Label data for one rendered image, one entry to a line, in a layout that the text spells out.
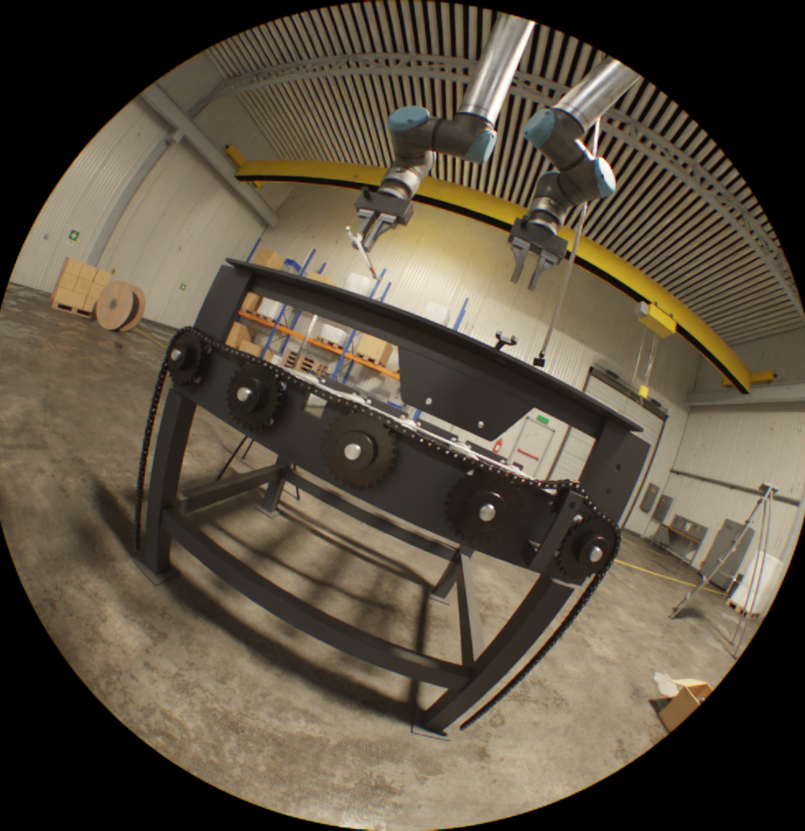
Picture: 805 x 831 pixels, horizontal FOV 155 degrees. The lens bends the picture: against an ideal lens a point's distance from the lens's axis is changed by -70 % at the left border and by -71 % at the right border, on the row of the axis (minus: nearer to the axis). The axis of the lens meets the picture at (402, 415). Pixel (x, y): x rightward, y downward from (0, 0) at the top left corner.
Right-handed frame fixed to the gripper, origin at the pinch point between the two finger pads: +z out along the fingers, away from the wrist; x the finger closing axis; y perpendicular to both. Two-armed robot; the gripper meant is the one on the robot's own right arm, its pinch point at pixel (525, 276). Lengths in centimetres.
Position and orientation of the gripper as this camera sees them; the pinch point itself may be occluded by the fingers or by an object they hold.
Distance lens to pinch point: 67.2
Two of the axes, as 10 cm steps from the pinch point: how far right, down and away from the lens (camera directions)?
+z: -4.1, 9.1, 0.5
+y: -1.2, 0.0, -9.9
